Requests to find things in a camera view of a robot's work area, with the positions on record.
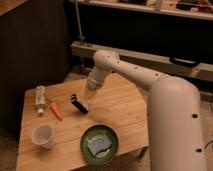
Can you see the white cup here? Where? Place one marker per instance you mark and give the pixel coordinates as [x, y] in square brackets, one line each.
[43, 136]

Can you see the black eraser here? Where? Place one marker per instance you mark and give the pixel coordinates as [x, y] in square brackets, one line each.
[78, 104]

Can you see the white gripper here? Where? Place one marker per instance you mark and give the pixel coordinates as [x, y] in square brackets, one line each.
[96, 78]

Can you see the metal pole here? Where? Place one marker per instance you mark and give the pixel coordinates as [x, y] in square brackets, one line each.
[81, 37]

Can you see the green bowl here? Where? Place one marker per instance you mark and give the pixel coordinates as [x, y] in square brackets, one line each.
[102, 157]

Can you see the clear plastic bottle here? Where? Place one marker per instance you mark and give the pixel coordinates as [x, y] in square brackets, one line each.
[40, 99]

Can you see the wooden table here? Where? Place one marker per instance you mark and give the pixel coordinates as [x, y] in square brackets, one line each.
[118, 105]

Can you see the metal shelf beam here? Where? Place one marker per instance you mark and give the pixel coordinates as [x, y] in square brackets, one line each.
[201, 71]

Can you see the black handle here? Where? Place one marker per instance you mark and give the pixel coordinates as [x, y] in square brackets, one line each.
[183, 63]

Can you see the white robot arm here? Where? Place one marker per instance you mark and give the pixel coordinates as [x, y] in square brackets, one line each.
[175, 132]

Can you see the orange carrot toy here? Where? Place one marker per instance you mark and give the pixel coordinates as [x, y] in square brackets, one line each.
[55, 110]

